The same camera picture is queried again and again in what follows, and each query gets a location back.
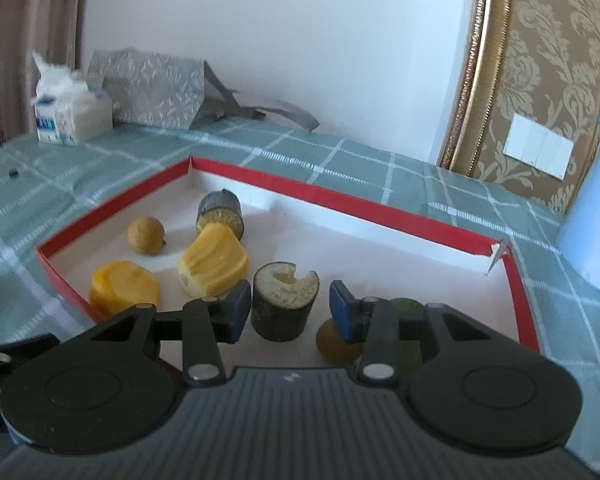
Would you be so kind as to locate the orange-yellow fruit chunk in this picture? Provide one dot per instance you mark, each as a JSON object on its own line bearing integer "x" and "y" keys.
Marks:
{"x": 122, "y": 287}

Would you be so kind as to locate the dark cylinder piece yellow end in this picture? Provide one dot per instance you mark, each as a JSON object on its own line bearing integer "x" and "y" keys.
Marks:
{"x": 220, "y": 210}

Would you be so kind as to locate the yellow jackfruit piece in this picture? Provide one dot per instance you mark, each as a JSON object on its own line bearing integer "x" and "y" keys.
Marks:
{"x": 212, "y": 260}

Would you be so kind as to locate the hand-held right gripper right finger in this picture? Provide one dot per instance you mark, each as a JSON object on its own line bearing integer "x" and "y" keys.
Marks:
{"x": 342, "y": 312}

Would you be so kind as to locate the brown kiwi fruit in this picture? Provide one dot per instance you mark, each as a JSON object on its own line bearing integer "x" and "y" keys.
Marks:
{"x": 332, "y": 347}

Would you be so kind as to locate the dark cylinder piece pale end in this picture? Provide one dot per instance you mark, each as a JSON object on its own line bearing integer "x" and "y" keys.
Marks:
{"x": 280, "y": 315}

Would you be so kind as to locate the grey patterned fabric bag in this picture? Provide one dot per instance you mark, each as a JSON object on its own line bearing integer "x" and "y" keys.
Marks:
{"x": 150, "y": 92}

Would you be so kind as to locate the small round tan fruit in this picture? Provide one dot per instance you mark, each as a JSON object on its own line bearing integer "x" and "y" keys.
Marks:
{"x": 146, "y": 235}

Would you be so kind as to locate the light blue electric kettle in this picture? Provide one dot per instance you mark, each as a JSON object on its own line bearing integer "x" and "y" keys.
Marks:
{"x": 592, "y": 230}

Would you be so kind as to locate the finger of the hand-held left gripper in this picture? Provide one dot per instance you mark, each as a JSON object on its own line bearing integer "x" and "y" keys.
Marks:
{"x": 15, "y": 355}

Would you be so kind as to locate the white tissue pack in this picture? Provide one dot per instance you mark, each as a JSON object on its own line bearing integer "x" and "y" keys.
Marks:
{"x": 67, "y": 117}

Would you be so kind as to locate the red shallow cardboard tray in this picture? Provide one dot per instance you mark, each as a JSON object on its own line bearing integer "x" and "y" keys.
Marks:
{"x": 330, "y": 195}

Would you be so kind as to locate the white wall switch panel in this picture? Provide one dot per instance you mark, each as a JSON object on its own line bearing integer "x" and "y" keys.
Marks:
{"x": 537, "y": 146}

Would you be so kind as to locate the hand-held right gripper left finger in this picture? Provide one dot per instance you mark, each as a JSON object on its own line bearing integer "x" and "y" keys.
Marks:
{"x": 239, "y": 310}

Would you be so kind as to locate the green cucumber piece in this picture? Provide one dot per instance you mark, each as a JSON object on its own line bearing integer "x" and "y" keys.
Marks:
{"x": 409, "y": 345}

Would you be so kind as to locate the beige curtain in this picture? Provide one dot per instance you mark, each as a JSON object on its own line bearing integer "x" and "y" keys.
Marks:
{"x": 25, "y": 50}

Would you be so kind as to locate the green checked tablecloth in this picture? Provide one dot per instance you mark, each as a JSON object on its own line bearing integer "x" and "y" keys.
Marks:
{"x": 105, "y": 160}

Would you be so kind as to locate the gold ornate wall frame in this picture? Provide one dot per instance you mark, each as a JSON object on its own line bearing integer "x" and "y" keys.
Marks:
{"x": 472, "y": 85}

